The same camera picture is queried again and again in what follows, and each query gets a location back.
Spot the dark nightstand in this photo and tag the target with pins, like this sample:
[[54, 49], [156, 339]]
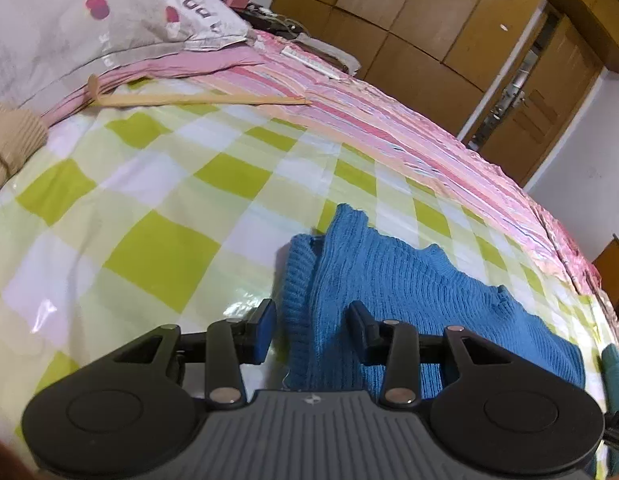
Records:
[[269, 17]]

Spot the grey dotted pillow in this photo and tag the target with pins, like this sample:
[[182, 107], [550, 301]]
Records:
[[64, 25]]

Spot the pink striped quilt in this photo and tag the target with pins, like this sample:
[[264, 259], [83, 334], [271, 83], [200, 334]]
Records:
[[389, 115]]

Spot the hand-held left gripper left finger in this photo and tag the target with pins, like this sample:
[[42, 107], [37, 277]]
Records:
[[263, 330]]

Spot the long wooden stick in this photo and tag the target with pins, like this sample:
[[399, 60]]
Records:
[[189, 99]]

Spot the brown wooden cabinet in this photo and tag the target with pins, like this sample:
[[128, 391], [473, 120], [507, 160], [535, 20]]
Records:
[[617, 270]]

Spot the wooden door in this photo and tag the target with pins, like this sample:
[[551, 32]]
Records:
[[539, 110]]

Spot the blue knit sweater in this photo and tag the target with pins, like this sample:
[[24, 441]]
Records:
[[414, 290]]

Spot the pink bed sheet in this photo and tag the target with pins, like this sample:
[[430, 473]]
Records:
[[189, 62]]

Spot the white flat packet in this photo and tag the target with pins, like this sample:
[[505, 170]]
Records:
[[309, 62]]

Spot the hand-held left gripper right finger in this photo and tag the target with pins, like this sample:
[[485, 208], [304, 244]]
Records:
[[358, 327]]

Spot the teal fleece cloth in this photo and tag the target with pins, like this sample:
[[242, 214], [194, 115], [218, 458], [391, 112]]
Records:
[[617, 375]]

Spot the green checked plastic sheet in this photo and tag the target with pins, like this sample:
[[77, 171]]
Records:
[[139, 200]]

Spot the beige striped cloth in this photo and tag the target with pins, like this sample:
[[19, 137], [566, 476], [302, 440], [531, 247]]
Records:
[[14, 130]]

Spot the wooden wardrobe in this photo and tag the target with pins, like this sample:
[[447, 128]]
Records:
[[414, 10]]

